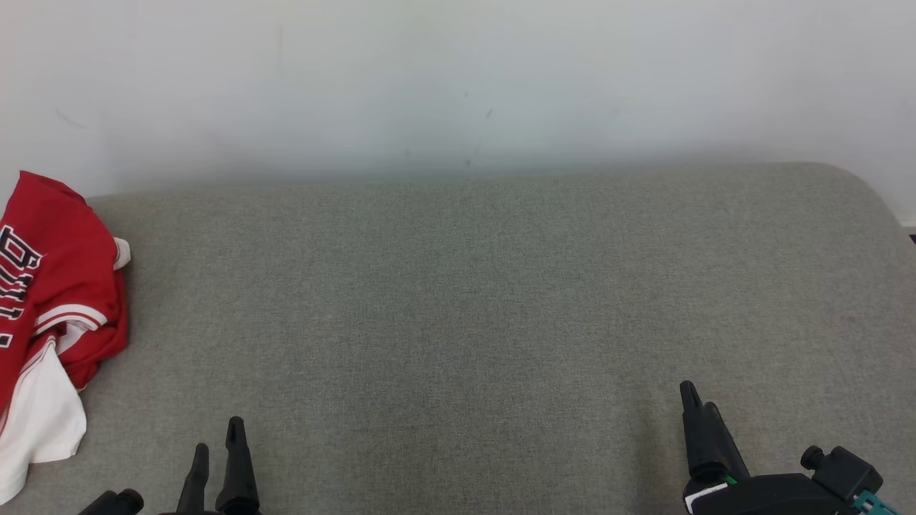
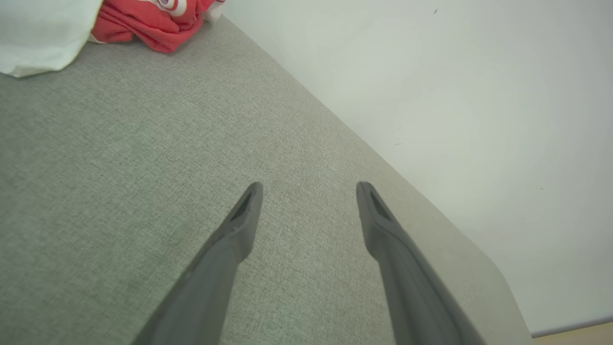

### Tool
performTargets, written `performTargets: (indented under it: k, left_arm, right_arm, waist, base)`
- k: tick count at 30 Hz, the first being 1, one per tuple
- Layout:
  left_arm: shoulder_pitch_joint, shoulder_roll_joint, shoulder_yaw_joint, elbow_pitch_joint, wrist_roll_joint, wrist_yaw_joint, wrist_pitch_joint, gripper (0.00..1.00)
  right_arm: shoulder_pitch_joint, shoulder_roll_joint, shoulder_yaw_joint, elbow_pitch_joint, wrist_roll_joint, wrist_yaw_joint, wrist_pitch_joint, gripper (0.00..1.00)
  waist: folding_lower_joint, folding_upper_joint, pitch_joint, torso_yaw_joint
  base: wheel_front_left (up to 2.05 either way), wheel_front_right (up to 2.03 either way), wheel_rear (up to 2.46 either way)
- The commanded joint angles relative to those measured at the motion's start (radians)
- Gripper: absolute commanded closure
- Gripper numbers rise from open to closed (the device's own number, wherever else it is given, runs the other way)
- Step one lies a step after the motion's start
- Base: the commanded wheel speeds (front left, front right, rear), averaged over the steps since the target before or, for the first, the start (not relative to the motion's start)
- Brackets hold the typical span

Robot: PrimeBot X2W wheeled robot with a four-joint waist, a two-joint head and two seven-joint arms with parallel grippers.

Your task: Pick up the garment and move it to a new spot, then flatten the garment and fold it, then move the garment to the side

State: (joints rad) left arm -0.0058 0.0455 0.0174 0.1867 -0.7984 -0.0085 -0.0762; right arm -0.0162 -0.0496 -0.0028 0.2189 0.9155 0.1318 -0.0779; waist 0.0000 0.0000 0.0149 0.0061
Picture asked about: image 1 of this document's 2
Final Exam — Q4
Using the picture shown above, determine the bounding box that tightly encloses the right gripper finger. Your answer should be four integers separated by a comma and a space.
678, 381, 711, 481
705, 403, 750, 481

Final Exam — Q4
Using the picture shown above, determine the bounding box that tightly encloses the grey fabric sofa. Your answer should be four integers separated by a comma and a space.
0, 162, 916, 515

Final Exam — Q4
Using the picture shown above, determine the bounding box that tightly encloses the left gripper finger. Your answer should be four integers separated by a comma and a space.
175, 443, 210, 515
215, 416, 260, 515

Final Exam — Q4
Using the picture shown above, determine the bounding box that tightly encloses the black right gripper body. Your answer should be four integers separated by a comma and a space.
682, 472, 852, 515

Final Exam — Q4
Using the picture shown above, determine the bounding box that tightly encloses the red number 23 jersey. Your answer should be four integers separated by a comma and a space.
0, 170, 130, 505

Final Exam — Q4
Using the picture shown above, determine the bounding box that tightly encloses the teal right camera plug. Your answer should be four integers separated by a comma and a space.
854, 490, 899, 515

